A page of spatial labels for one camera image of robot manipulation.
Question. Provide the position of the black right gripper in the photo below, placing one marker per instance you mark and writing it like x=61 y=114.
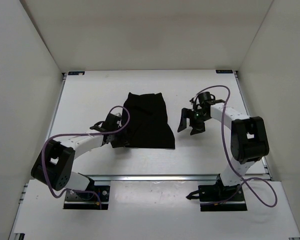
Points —
x=186 y=113

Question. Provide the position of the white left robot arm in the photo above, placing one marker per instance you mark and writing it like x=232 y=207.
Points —
x=55 y=161

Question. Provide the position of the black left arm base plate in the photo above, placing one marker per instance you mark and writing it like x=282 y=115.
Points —
x=99 y=200

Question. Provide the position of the black skirt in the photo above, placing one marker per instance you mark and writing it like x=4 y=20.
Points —
x=148 y=126

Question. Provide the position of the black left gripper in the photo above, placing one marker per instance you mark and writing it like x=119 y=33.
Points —
x=119 y=143

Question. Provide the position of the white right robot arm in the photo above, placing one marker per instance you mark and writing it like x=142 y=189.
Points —
x=248 y=137

